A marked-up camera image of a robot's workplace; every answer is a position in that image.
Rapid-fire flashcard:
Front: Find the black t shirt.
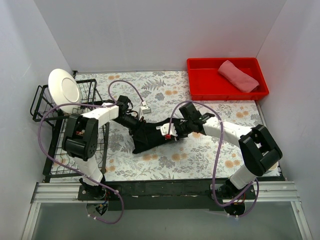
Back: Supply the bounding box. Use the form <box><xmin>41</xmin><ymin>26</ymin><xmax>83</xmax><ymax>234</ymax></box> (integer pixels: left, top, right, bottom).
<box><xmin>129</xmin><ymin>117</ymin><xmax>191</xmax><ymax>154</ymax></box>

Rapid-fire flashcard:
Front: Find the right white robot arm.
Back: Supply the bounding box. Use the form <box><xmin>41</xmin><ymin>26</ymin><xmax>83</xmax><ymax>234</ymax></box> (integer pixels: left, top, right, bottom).
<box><xmin>174</xmin><ymin>101</ymin><xmax>283</xmax><ymax>199</ymax></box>

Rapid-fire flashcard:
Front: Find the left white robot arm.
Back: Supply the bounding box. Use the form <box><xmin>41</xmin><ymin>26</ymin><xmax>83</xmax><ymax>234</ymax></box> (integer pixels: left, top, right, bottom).
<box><xmin>62</xmin><ymin>95</ymin><xmax>150</xmax><ymax>200</ymax></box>

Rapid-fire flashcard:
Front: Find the floral table mat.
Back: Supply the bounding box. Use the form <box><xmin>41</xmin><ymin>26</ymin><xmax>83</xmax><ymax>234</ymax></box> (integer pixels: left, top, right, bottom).
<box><xmin>51</xmin><ymin>70</ymin><xmax>280</xmax><ymax>181</ymax></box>

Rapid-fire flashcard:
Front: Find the red plastic bin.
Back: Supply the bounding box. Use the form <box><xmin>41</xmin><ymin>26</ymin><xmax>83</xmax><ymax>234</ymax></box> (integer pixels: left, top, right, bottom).
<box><xmin>186</xmin><ymin>57</ymin><xmax>269</xmax><ymax>101</ymax></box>

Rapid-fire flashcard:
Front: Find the rolled pink t shirt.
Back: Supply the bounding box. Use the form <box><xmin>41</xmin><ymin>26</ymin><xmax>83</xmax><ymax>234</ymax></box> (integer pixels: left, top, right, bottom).
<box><xmin>217</xmin><ymin>60</ymin><xmax>260</xmax><ymax>93</ymax></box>

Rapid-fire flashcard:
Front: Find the white ceramic plate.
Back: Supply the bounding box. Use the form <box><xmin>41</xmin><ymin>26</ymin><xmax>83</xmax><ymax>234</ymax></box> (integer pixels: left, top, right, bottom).
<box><xmin>48</xmin><ymin>68</ymin><xmax>81</xmax><ymax>114</ymax></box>

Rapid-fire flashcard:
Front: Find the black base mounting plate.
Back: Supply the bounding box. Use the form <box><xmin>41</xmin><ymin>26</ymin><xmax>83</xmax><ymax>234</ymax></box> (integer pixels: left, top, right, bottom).
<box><xmin>77</xmin><ymin>178</ymin><xmax>261</xmax><ymax>213</ymax></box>

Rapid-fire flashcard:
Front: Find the blue ceramic mug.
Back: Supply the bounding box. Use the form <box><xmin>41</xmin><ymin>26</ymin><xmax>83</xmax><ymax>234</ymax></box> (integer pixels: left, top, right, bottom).
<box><xmin>265</xmin><ymin>162</ymin><xmax>279</xmax><ymax>174</ymax></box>

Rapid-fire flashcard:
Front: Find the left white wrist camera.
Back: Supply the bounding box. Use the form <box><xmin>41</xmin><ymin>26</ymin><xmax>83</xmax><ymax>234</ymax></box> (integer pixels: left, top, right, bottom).
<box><xmin>138</xmin><ymin>105</ymin><xmax>152</xmax><ymax>119</ymax></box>

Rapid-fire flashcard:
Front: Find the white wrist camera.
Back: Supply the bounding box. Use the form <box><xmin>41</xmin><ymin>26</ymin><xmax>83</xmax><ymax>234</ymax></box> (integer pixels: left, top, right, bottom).
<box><xmin>138</xmin><ymin>105</ymin><xmax>152</xmax><ymax>119</ymax></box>
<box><xmin>156</xmin><ymin>123</ymin><xmax>178</xmax><ymax>140</ymax></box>

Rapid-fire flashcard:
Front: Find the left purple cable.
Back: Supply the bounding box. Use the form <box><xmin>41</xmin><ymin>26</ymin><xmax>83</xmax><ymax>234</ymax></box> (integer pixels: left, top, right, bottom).
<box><xmin>37</xmin><ymin>79</ymin><xmax>148</xmax><ymax>225</ymax></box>

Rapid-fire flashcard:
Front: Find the purple cable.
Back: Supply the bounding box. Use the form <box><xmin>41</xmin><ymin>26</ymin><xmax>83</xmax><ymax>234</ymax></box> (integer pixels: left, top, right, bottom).
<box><xmin>168</xmin><ymin>101</ymin><xmax>261</xmax><ymax>218</ymax></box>
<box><xmin>37</xmin><ymin>79</ymin><xmax>148</xmax><ymax>225</ymax></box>

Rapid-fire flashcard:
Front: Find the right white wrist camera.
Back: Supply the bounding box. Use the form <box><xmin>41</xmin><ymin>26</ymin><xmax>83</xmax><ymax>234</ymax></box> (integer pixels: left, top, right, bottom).
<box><xmin>156</xmin><ymin>123</ymin><xmax>178</xmax><ymax>140</ymax></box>

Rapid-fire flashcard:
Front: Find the black wire dish rack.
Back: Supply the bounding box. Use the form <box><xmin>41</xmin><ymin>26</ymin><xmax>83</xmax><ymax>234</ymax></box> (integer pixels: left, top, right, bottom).
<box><xmin>30</xmin><ymin>79</ymin><xmax>110</xmax><ymax>183</ymax></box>

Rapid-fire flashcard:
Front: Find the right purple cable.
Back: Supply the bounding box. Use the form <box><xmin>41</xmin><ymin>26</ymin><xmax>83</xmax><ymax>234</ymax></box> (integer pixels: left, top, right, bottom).
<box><xmin>168</xmin><ymin>101</ymin><xmax>261</xmax><ymax>218</ymax></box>

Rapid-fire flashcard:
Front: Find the aluminium frame rail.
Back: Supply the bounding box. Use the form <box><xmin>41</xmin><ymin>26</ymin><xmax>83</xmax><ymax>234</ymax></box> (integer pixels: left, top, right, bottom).
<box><xmin>31</xmin><ymin>183</ymin><xmax>86</xmax><ymax>203</ymax></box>

